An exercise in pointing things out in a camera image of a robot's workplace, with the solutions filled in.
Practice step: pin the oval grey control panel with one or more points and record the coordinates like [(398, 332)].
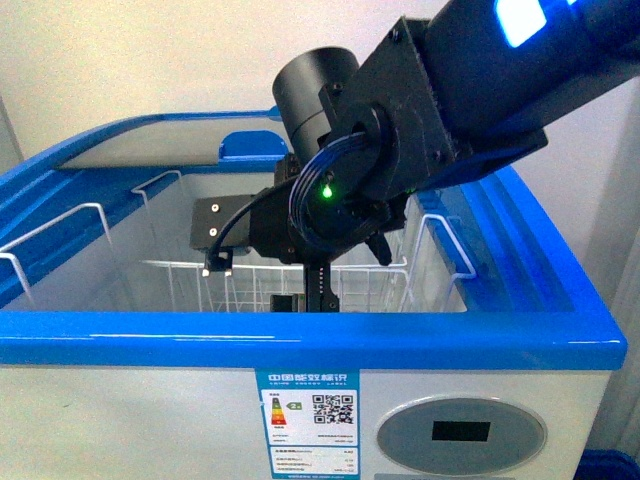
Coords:
[(461, 436)]

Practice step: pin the glass sliding freezer lid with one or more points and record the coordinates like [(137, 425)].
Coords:
[(185, 140)]

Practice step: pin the China energy label sticker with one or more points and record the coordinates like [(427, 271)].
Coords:
[(311, 423)]

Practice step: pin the white curtain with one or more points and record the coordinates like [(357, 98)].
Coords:
[(612, 263)]

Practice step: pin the white wire freezer basket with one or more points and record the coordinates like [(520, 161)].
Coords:
[(429, 263), (48, 219)]

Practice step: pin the white blue chest freezer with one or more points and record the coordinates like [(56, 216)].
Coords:
[(101, 379)]

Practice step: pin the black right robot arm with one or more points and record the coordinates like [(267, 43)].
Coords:
[(440, 102)]

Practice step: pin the blue plastic basket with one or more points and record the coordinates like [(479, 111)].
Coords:
[(606, 465)]

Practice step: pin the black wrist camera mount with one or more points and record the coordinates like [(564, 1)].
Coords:
[(209, 215)]

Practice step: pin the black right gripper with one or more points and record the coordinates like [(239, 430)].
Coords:
[(332, 227)]

